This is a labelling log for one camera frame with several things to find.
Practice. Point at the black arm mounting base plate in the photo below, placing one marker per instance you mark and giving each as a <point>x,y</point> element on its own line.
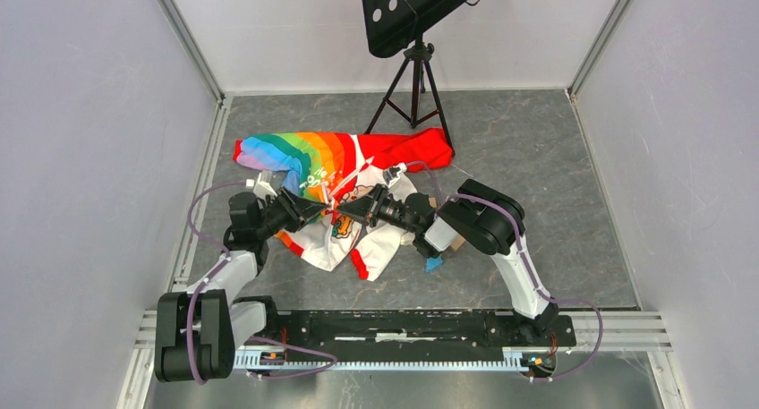
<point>413,336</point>

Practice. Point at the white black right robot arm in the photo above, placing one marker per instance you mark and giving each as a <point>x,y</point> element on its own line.
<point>490,221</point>

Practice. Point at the blue triangular block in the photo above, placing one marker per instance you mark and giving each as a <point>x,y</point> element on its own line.
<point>432,264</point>

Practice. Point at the rainbow cartoon zip jacket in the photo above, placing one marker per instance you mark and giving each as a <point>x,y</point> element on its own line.
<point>335,167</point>

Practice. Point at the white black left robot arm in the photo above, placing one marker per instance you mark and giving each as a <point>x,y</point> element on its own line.
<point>199,329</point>

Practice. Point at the flat wooden plank block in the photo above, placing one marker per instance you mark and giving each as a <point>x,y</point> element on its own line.
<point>457,243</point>

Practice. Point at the black music stand tripod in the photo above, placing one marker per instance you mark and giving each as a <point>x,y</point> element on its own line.
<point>398,26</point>

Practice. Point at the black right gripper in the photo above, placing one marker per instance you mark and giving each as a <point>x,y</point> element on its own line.
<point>362,206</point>

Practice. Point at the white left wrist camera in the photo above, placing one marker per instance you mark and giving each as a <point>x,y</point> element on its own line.
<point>261,185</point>

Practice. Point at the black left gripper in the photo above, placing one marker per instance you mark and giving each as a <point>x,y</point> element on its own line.
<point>299,210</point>

